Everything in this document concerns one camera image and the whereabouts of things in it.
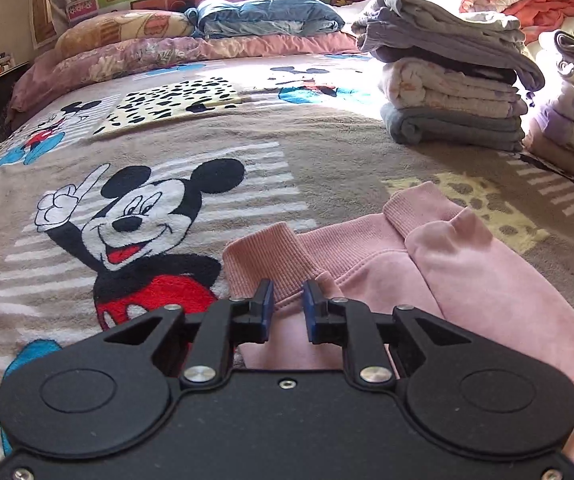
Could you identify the lilac grey folded sheets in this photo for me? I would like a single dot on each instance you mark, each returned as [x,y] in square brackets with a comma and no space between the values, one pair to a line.
[442,30]

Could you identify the pink sweatshirt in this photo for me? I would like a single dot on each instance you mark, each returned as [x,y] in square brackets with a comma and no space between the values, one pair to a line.
[467,285]

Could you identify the white floral folded garment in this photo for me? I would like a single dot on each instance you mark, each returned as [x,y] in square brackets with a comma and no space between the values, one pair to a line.
[442,90]

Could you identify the lilac folded garment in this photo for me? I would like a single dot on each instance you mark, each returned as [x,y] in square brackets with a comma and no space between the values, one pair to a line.
[567,130]

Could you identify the blue striped pillow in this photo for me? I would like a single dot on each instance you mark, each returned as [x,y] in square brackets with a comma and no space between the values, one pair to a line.
[267,15]

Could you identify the pink floral long pillow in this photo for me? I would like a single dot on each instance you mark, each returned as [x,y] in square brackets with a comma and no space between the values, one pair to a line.
[142,55]

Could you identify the tan patterned pillow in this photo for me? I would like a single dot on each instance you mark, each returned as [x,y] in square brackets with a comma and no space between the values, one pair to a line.
[127,30]

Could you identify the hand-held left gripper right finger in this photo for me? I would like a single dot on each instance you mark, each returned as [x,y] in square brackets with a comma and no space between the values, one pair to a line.
[309,310]

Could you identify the printed cartoon blanket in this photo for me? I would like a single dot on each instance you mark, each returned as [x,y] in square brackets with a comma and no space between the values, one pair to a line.
[317,160]

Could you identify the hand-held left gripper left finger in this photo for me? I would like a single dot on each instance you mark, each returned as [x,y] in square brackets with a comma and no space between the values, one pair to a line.
[267,305]

